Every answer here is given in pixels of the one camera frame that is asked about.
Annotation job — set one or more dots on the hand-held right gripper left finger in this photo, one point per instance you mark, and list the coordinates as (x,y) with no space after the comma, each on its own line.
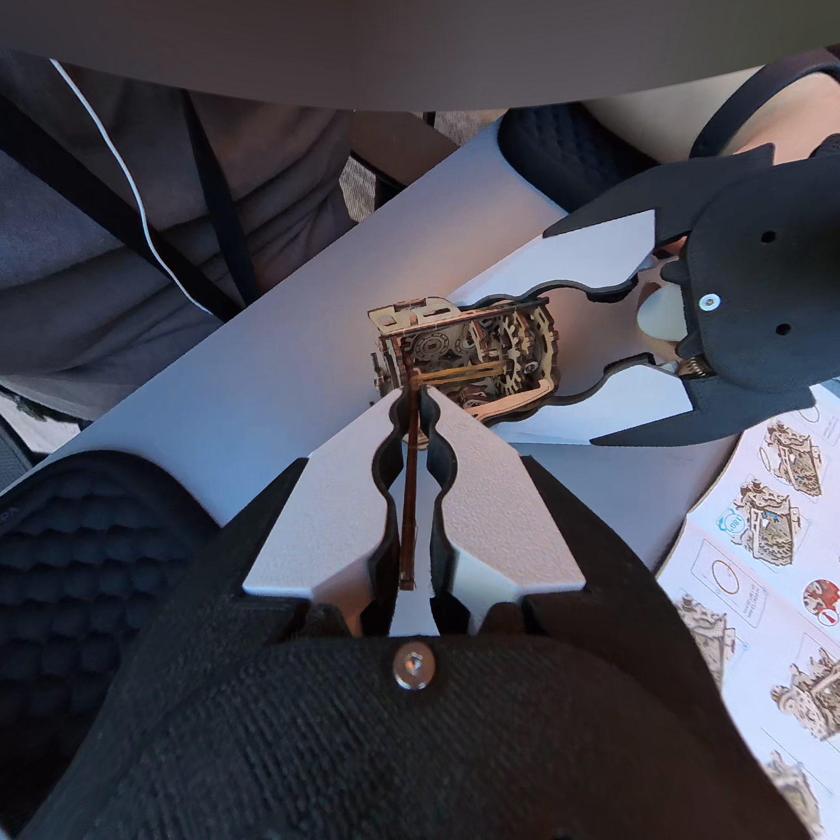
(315,512)

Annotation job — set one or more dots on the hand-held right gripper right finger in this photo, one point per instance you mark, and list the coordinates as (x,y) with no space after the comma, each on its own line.
(505,512)

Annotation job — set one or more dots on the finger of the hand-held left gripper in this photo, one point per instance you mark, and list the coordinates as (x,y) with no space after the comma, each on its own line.
(590,256)
(630,407)

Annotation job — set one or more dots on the wooden mechanical model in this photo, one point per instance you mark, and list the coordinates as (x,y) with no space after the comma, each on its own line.
(459,341)

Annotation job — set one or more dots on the person's left forearm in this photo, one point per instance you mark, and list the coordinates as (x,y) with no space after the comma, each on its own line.
(656,118)

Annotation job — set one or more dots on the person's left hand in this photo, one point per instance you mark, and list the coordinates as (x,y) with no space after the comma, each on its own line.
(673,249)

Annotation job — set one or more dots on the instruction booklet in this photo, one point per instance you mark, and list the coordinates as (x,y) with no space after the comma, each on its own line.
(754,590)

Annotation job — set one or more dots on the person's grey clothing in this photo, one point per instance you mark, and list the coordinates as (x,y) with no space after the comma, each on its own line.
(79,275)

